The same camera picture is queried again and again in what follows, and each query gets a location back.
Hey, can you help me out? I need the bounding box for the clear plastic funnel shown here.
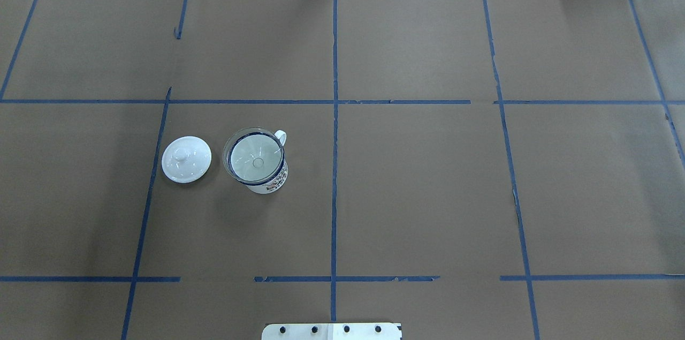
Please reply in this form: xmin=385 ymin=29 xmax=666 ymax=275
xmin=223 ymin=127 xmax=286 ymax=186

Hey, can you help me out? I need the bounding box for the white enamel lid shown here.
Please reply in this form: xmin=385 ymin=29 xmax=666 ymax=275
xmin=161 ymin=135 xmax=212 ymax=184

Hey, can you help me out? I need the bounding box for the white enamel mug blue rim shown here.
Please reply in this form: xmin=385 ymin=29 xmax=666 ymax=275
xmin=223 ymin=127 xmax=290 ymax=194

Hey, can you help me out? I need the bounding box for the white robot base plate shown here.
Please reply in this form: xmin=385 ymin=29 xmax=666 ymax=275
xmin=261 ymin=322 xmax=403 ymax=339

